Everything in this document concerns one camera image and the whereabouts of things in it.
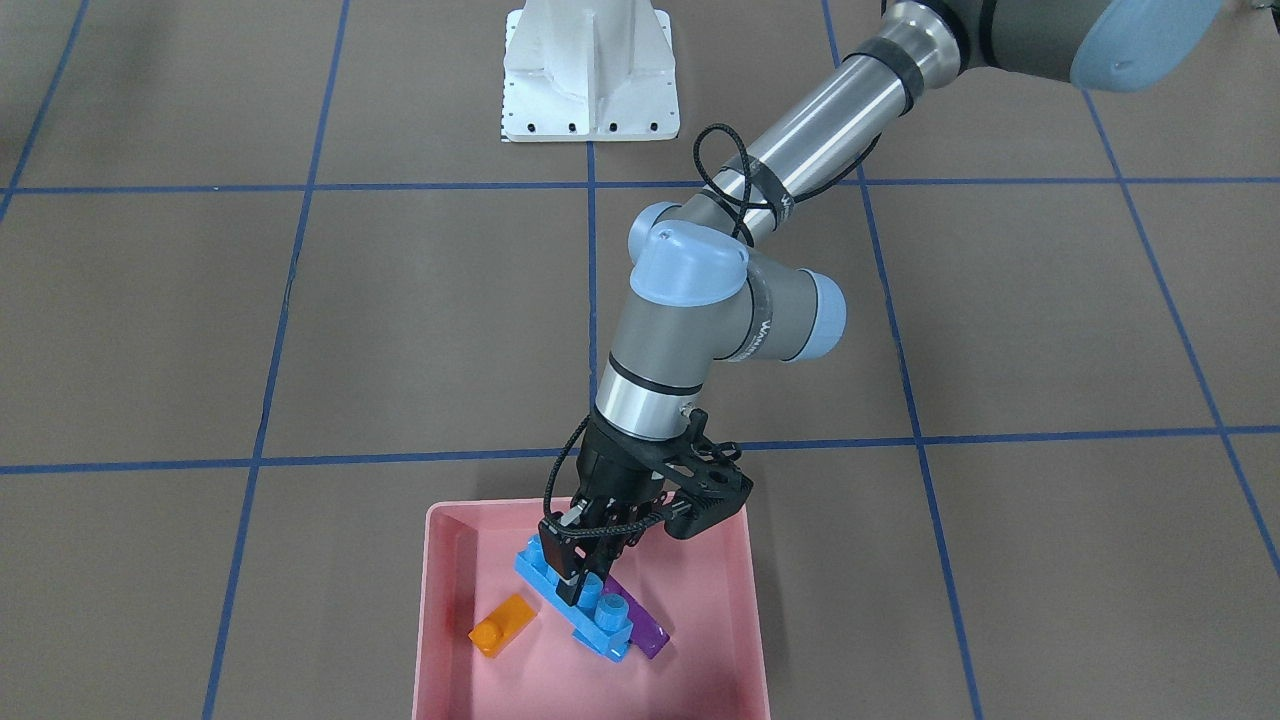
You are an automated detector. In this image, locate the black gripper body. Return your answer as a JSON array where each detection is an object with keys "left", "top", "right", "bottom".
[{"left": 572, "top": 413, "right": 669, "bottom": 536}]

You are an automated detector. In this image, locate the long blue block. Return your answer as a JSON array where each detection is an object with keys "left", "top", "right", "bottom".
[{"left": 515, "top": 536, "right": 635, "bottom": 664}]

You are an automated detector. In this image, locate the purple block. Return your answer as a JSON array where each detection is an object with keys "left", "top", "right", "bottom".
[{"left": 604, "top": 577, "right": 669, "bottom": 661}]

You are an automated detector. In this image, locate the orange block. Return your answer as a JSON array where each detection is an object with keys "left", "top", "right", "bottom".
[{"left": 467, "top": 593, "right": 538, "bottom": 659}]

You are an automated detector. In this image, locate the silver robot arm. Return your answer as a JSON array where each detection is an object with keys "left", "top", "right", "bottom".
[{"left": 536, "top": 1, "right": 1220, "bottom": 606}]

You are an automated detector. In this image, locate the pink plastic box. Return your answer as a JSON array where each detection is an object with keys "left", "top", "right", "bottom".
[{"left": 411, "top": 498, "right": 771, "bottom": 719}]

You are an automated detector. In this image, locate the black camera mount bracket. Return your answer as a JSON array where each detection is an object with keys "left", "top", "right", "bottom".
[{"left": 657, "top": 407, "right": 753, "bottom": 541}]

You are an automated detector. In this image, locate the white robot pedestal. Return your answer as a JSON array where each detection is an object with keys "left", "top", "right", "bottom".
[{"left": 500, "top": 1, "right": 681, "bottom": 143}]

